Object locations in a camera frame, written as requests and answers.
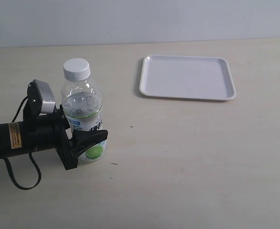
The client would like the white plastic tray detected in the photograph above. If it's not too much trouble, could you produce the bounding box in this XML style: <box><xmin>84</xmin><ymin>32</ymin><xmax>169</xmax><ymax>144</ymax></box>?
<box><xmin>139</xmin><ymin>55</ymin><xmax>237</xmax><ymax>101</ymax></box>

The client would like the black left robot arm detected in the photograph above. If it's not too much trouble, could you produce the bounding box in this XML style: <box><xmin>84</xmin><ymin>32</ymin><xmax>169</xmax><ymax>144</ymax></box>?
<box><xmin>0</xmin><ymin>105</ymin><xmax>108</xmax><ymax>170</ymax></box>

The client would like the clear plastic drink bottle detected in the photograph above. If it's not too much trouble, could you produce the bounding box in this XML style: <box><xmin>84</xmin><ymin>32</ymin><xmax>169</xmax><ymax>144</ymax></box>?
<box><xmin>61</xmin><ymin>69</ymin><xmax>107</xmax><ymax>163</ymax></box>

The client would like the white bottle cap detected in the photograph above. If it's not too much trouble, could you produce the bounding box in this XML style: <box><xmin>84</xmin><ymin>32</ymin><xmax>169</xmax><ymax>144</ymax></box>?
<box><xmin>63</xmin><ymin>58</ymin><xmax>91</xmax><ymax>82</ymax></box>

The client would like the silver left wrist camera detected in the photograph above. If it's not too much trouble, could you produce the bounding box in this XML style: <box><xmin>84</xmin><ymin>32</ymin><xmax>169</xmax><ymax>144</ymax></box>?
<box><xmin>27</xmin><ymin>79</ymin><xmax>56</xmax><ymax>116</ymax></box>

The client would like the black left camera cable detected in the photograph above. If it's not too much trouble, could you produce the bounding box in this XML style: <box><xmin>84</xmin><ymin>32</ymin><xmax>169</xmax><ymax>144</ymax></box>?
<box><xmin>0</xmin><ymin>96</ymin><xmax>41</xmax><ymax>191</ymax></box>

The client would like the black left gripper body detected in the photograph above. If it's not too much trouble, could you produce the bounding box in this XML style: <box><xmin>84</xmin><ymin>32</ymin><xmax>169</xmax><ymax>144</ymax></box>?
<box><xmin>22</xmin><ymin>104</ymin><xmax>78</xmax><ymax>170</ymax></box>

